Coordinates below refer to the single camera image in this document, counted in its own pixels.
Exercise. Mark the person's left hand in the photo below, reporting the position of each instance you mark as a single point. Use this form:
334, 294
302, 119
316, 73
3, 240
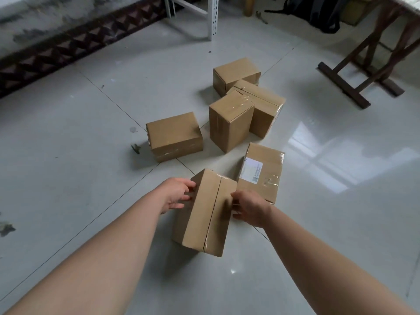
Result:
174, 193

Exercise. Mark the person's right hand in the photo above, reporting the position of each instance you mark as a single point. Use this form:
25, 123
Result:
254, 208

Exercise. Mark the person's left fingers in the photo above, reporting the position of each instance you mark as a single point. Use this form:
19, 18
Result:
188, 184

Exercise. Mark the person's right fingers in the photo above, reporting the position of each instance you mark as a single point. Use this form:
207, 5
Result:
237, 195

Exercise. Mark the taped brown cardboard box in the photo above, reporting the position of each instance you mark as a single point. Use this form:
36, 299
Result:
203, 219

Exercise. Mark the person's left forearm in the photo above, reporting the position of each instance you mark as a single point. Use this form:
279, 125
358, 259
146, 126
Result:
98, 259

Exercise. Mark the person's right forearm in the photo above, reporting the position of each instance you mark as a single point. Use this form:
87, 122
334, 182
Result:
328, 272

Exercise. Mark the cardboard box with white label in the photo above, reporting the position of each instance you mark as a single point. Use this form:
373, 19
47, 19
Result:
265, 167

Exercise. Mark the dry leaf scrap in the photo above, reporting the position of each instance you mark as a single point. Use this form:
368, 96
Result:
135, 148

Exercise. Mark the small floor debris piece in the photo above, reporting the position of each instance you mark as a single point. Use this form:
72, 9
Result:
261, 16

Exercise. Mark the dark wooden folding table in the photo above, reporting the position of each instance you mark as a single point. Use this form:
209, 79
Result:
364, 52

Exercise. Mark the black backpack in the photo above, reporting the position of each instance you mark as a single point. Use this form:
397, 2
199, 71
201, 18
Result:
315, 11

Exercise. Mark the yellowish box under table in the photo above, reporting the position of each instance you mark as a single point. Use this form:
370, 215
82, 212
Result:
356, 9

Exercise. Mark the white metal rack frame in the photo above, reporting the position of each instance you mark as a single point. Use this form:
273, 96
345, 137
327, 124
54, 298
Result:
212, 16

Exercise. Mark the light wooden post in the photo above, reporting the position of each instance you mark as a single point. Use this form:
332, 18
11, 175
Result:
248, 4

